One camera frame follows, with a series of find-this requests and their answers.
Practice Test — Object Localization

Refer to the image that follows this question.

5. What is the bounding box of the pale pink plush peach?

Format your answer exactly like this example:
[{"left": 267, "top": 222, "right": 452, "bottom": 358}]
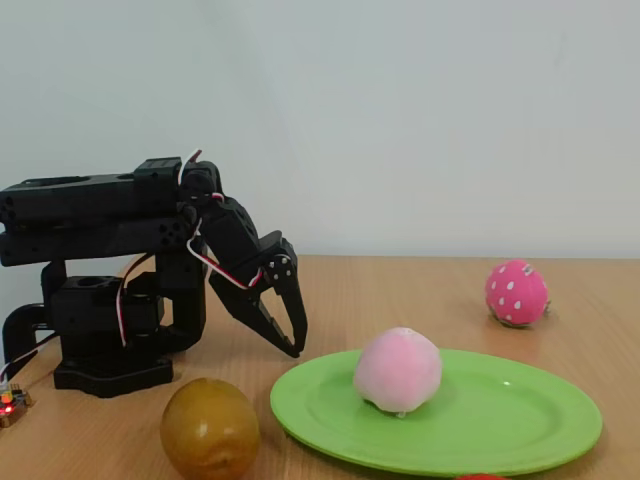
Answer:
[{"left": 352, "top": 326, "right": 444, "bottom": 419}]

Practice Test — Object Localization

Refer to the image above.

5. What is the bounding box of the green oval plastic plate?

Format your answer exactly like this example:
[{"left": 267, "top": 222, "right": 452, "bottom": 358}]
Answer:
[{"left": 269, "top": 348, "right": 604, "bottom": 476}]

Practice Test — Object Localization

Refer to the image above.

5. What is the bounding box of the brown toy kiwi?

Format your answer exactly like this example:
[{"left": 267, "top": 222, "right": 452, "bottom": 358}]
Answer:
[{"left": 159, "top": 377, "right": 261, "bottom": 480}]

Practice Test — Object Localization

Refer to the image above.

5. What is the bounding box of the black table clamp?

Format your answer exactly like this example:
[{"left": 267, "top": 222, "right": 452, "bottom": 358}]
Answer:
[{"left": 1, "top": 301, "right": 54, "bottom": 369}]

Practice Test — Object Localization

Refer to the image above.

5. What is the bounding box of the pink plush strawberry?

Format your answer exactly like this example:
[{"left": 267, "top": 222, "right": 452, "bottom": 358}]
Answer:
[{"left": 483, "top": 258, "right": 551, "bottom": 330}]

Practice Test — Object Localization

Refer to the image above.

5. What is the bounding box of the small controller circuit board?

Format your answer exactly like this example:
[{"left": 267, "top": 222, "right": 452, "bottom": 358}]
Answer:
[{"left": 0, "top": 382, "right": 34, "bottom": 429}]

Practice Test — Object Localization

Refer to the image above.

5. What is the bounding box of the white red gripper servo cable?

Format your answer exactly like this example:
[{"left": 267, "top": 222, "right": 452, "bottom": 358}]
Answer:
[{"left": 186, "top": 234, "right": 265, "bottom": 292}]

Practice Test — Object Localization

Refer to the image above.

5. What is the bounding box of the white red wrist servo cable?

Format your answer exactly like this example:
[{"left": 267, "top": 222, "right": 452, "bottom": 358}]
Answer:
[{"left": 177, "top": 148, "right": 225, "bottom": 202}]

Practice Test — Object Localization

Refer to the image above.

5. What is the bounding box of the white red base servo cable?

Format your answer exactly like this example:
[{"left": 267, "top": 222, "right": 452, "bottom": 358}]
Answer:
[{"left": 116, "top": 252, "right": 151, "bottom": 350}]

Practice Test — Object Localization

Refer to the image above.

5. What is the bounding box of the white red board cable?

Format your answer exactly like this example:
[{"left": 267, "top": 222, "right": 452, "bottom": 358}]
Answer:
[{"left": 0, "top": 330, "right": 57, "bottom": 387}]

